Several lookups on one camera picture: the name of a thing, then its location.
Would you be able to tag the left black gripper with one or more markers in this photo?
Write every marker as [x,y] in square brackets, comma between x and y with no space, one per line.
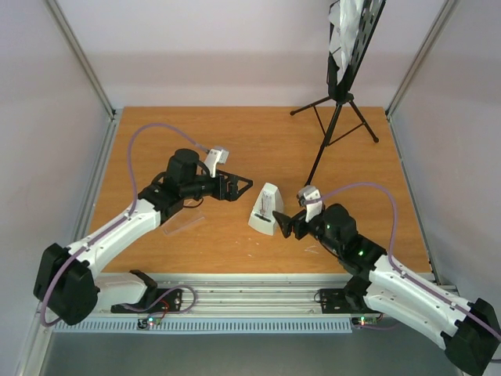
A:
[232,195]

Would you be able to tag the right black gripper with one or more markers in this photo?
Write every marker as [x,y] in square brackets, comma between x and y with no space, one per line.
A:
[295,227]

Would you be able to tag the white metronome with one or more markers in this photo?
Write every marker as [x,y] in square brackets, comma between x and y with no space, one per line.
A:
[261,217]

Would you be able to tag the clear plastic metronome cover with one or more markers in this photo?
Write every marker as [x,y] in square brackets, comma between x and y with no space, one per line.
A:
[182,221]

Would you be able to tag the black music stand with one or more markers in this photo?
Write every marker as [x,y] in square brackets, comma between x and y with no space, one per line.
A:
[339,83]

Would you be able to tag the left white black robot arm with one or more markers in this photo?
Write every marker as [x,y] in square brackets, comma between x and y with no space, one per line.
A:
[66,278]

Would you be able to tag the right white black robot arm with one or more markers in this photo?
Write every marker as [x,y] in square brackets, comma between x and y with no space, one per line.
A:
[468,332]

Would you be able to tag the white sheet music paper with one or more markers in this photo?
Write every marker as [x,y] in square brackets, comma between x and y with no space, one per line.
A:
[344,17]

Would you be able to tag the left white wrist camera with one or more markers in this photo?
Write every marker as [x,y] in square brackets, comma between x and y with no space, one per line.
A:
[215,156]

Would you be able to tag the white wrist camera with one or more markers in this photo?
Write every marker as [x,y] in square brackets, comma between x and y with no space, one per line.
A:
[215,156]
[309,198]

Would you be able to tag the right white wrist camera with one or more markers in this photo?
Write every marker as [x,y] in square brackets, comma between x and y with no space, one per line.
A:
[309,198]

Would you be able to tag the aluminium rail base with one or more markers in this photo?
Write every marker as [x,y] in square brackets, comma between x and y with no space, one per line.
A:
[252,295]

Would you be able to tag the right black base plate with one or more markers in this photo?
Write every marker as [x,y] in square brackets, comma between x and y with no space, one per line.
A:
[332,301]

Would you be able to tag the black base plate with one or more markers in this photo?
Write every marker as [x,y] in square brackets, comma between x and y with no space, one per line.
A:
[332,301]
[153,301]

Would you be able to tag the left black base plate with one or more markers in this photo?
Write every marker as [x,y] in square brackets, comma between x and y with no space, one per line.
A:
[153,301]

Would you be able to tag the right aluminium frame post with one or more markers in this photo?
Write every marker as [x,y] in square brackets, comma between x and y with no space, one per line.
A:
[445,12]

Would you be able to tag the aluminium frame post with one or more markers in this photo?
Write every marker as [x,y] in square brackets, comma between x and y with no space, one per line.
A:
[70,37]
[445,12]

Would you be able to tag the grey slotted cable duct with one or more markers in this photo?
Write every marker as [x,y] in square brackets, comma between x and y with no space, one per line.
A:
[211,325]

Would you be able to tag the left aluminium frame post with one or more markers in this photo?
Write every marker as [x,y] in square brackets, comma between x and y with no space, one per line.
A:
[70,37]

